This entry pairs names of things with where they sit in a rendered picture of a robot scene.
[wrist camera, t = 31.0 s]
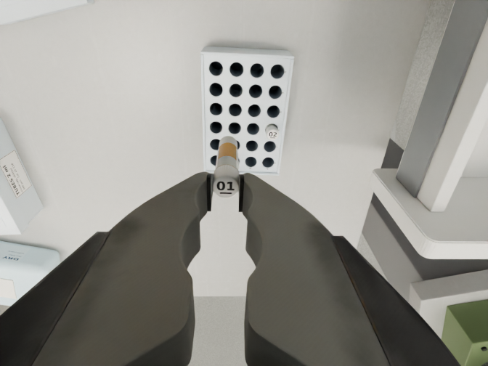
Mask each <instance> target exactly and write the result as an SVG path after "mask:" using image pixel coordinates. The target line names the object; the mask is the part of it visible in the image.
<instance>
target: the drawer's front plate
mask: <svg viewBox="0 0 488 366"><path fill-rule="evenodd" d="M397 170H398V169H397V168H376V169H373V172H372V174H371V177H370V182H369V185H370V187H371V189H372V190H373V192H374V193H375V194H376V195H377V197H378V199H379V200H380V201H381V202H382V204H383V205H384V207H385V208H386V210H387V211H388V212H389V213H390V215H391V217H392V218H393V219H394V221H395V222H396V223H397V225H398V226H399V228H400V229H401V231H403V233H404V234H405V236H406V237H407V239H408V240H409V241H410V243H411V244H412V246H413V247H414V249H415V250H416V251H417V252H418V253H419V254H420V255H421V256H423V257H425V258H427V259H488V177H460V179H459V181H458V183H457V185H456V187H455V190H454V192H453V194H452V196H451V198H450V200H449V203H448V204H447V207H446V208H445V210H444V211H443V212H431V211H429V210H428V209H427V208H426V207H425V206H424V205H423V204H422V202H421V201H420V200H419V199H418V198H414V197H413V196H412V195H411V194H410V193H409V192H408V191H407V190H406V189H405V188H404V186H403V185H402V184H401V183H400V182H399V181H398V180H397V178H396V175H397Z"/></svg>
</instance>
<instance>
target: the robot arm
mask: <svg viewBox="0 0 488 366"><path fill-rule="evenodd" d="M213 178H214V174H210V173H208V172H206V171H203V172H199V173H196V174H194V175H192V176H190V177H189V178H187V179H185V180H183V181H182V182H180V183H178V184H176V185H174V186H173V187H170V188H169V189H167V190H165V191H163V192H162V193H160V194H158V195H156V196H155V197H153V198H151V199H149V200H148V201H146V202H145V203H143V204H142V205H140V206H139V207H137V208H135V209H134V210H133V211H132V212H131V213H129V214H128V215H126V216H125V217H124V218H123V219H121V220H120V221H119V222H118V223H117V224H116V225H115V226H114V227H113V228H112V229H110V230H109V231H108V232H96V233H94V234H93V235H92V236H91V237H90V238H89V239H88V240H87V241H86V242H85V243H83V244H82V245H81V246H80V247H79V248H77V249H76V250H75V251H74V252H72V253H71V254H70V255H69V256H68V257H67V258H66V259H65V260H64V261H62V262H61V263H60V264H59V265H58V266H56V267H55V268H54V269H53V270H52V271H51V272H50V273H49V274H48V275H46V276H45V277H44V278H43V279H42V280H40V281H39V282H38V283H37V284H36V285H34V286H33V287H32V288H31V289H30V290H29V291H28V292H27V293H25V294H24V295H23V296H22V297H21V298H19V299H18V300H17V301H16V302H15V303H13V305H11V306H10V307H9V308H8V309H7V310H6V311H5V312H4V313H3V314H1V315H0V366H188V364H189V363H190V360H191V358H192V346H193V339H194V332H195V305H194V294H193V283H192V276H191V275H190V273H189V272H188V271H187V269H188V267H189V265H190V263H191V261H192V260H193V259H194V257H195V256H196V255H197V254H198V253H199V251H200V248H201V245H200V221H201V220H202V218H203V217H204V216H205V215H206V214H207V211H211V205H212V197H213ZM239 212H243V215H244V217H245V218H246V219H247V232H246V243H245V250H246V252H247V254H248V255H249V256H250V258H251V259H252V261H253V262H254V264H255V267H256V268H255V270H254V271H253V273H252V274H251V275H250V277H249V278H248V282H247V292H246V301H245V319H244V340H245V361H246V364H247V366H460V364H459V362H458V361H457V360H456V359H455V357H454V356H453V354H452V353H451V351H450V350H449V349H448V348H447V347H446V345H445V344H444V342H443V341H442V340H441V338H440V337H438V335H437V334H436V333H435V332H434V330H433V329H432V328H431V327H430V325H429V324H428V323H427V322H426V321H425V320H424V319H423V318H422V317H421V316H420V315H419V314H418V313H417V312H416V311H415V309H414V308H413V307H412V306H411V305H410V304H409V303H408V302H407V301H406V300H405V299H404V298H403V297H402V296H401V295H400V294H399V293H398V292H397V291H396V290H395V289H394V288H393V287H392V285H391V284H390V283H389V282H388V281H387V280H386V279H385V278H384V277H383V276H382V275H381V274H380V273H379V272H378V271H377V270H376V269H375V268H374V267H373V266H372V265H371V264H370V263H369V262H368V261H367V260H366V258H365V257H364V256H363V255H362V254H361V253H360V252H359V251H358V250H357V249H356V248H355V247H354V246H353V245H352V244H351V243H350V242H349V241H348V240H347V239H346V238H345V237H344V236H343V235H339V236H333V234H332V233H331V232H330V231H329V230H328V229H327V228H326V227H325V226H324V225H323V224H322V223H321V222H320V221H319V220H318V219H317V218H316V217H315V216H314V215H313V214H311V213H310V212H309V211H308V210H306V209H305V208H304V207H303V206H301V205H300V204H298V203H297V202H296V201H294V200H293V199H291V198H289V197H288V196H287V195H285V194H283V193H282V192H281V191H279V190H277V189H276V188H274V187H273V186H271V185H270V184H268V183H266V182H265V181H264V180H262V179H260V178H258V177H257V176H256V175H254V174H251V173H244V174H239Z"/></svg>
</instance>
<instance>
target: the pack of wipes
mask: <svg viewBox="0 0 488 366"><path fill-rule="evenodd" d="M59 264H60V255H59V253H58V252H57V251H55V250H51V249H46V248H38V247H33V246H29V245H21V244H17V243H8V242H4V241H0V305H5V306H11V305H13V303H15V302H16V301H17V300H18V299H19V298H21V297H22V296H23V295H24V294H25V293H27V292H28V291H29V290H30V289H31V288H32V287H33V286H34V285H36V284H37V283H38V282H39V281H40V280H42V279H43V278H44V277H45V276H46V275H48V274H49V273H50V272H51V271H52V270H53V269H54V268H55V267H56V266H58V265H59Z"/></svg>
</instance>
